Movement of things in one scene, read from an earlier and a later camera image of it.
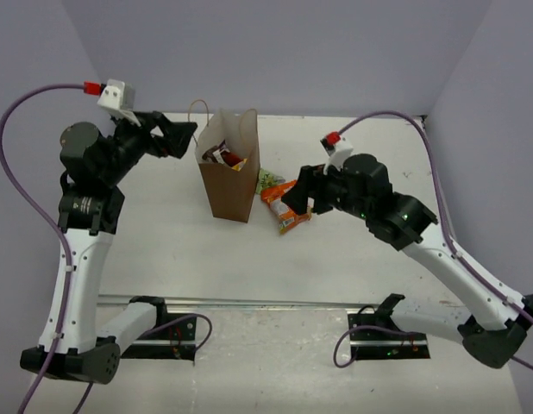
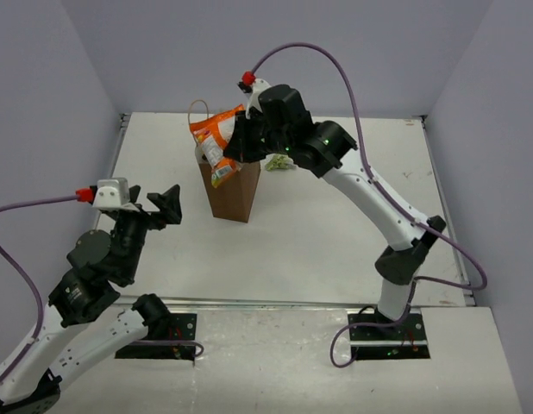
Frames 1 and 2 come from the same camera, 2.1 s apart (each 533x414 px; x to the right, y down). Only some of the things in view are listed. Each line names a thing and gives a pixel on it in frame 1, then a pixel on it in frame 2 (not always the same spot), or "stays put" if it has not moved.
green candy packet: x=267 y=179 → x=274 y=162
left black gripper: x=155 y=134 → x=150 y=214
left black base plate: x=174 y=341 stays put
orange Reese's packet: x=287 y=219 → x=211 y=134
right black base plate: x=379 y=345 stays put
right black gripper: x=311 y=179 → x=239 y=146
